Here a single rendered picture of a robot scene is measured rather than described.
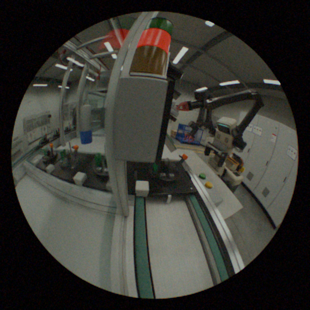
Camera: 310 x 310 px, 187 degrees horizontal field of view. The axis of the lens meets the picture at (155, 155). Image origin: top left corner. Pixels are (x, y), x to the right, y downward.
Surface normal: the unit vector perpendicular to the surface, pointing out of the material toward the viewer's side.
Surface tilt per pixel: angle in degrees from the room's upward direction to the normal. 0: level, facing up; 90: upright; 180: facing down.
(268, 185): 90
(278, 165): 90
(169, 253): 0
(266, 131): 90
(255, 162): 90
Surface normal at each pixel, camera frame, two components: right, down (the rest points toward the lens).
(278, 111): -0.98, -0.08
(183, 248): 0.15, -0.89
